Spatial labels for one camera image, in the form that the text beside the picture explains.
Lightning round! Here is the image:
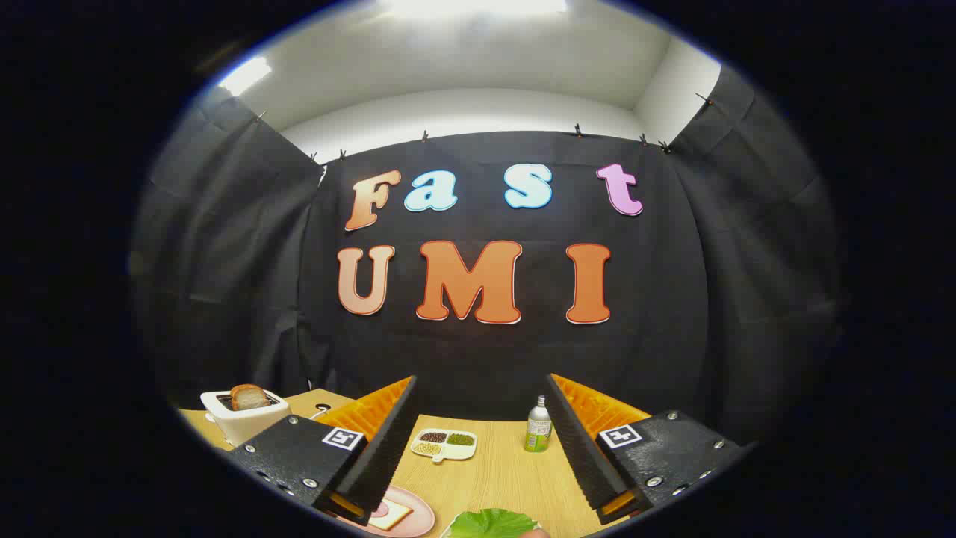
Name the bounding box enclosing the green lettuce leaf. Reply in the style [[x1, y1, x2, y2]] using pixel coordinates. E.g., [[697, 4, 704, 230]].
[[448, 509, 540, 538]]

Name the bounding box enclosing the pink round plate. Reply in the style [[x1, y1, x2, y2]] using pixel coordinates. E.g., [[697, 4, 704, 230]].
[[329, 486, 436, 538]]

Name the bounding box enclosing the white toaster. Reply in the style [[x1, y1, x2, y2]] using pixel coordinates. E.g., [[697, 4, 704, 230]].
[[200, 389, 291, 448]]

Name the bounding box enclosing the square white toast slice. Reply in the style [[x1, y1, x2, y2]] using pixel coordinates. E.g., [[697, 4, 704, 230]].
[[367, 499, 414, 532]]

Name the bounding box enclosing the brown crust bread slice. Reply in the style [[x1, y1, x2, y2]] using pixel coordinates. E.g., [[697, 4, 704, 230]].
[[229, 384, 273, 412]]

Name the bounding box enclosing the long ceiling light panel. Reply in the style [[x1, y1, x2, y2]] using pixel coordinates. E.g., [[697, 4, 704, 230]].
[[381, 0, 568, 17]]

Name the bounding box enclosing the row of small cloth clips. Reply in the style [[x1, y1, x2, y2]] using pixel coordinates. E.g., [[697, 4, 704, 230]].
[[254, 93, 714, 164]]

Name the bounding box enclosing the black backdrop cloth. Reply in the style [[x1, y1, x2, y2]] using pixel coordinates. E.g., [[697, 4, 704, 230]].
[[131, 66, 845, 449]]

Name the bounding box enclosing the white divided dish of beans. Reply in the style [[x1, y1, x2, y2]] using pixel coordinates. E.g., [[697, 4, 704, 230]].
[[410, 428, 477, 464]]

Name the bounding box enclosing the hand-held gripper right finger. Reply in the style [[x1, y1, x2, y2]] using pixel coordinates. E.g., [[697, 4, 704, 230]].
[[544, 373, 757, 526]]

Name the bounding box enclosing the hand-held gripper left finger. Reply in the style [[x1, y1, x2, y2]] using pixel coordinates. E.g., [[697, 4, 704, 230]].
[[226, 375, 419, 526]]

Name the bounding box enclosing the green label metal bottle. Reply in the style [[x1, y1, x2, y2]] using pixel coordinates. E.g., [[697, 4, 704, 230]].
[[524, 395, 553, 454]]

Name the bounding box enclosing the small ceiling light panel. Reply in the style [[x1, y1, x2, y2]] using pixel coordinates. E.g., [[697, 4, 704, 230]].
[[218, 57, 273, 96]]

